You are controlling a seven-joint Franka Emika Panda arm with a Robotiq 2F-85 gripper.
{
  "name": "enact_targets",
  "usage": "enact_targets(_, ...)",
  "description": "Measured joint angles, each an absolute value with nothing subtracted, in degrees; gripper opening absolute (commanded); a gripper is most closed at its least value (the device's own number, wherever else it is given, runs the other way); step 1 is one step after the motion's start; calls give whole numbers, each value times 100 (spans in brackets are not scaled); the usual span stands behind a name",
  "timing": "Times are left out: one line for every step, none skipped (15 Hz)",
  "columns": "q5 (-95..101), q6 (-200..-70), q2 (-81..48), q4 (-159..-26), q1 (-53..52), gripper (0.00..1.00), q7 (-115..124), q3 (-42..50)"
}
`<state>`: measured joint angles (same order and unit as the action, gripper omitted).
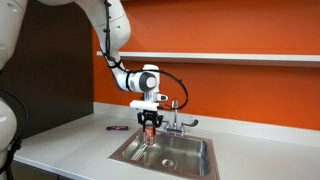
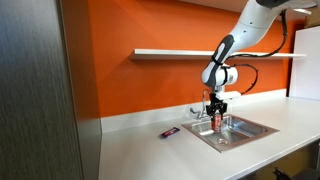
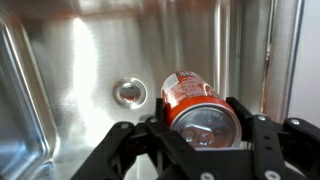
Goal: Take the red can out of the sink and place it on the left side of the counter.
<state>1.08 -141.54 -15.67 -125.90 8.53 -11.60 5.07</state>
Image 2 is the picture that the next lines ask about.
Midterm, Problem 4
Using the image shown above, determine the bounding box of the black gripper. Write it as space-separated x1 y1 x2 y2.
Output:
205 92 229 125

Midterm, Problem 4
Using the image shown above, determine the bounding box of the red soda can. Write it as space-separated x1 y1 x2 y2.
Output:
211 113 223 133

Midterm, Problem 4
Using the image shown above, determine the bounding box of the stainless steel sink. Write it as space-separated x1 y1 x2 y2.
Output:
181 113 280 154

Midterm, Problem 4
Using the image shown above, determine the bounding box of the white counter backsplash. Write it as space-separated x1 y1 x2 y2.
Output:
100 88 288 134

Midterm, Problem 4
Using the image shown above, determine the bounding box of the chrome faucet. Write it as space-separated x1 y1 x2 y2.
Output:
189 88 214 122

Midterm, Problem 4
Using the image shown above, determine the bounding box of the purple candy bar wrapper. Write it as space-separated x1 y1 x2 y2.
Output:
160 126 181 139

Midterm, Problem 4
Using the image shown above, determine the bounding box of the white board panel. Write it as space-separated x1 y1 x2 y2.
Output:
288 25 320 102

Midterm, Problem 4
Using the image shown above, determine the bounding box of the dark wood cabinet panel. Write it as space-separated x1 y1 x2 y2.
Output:
0 0 103 180

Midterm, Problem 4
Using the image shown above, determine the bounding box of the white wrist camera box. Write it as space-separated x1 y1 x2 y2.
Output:
219 90 242 101

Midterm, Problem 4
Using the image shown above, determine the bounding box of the white wall shelf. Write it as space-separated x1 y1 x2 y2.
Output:
129 48 307 61

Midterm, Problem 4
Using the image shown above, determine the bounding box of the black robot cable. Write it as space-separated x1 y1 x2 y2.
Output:
225 9 290 96

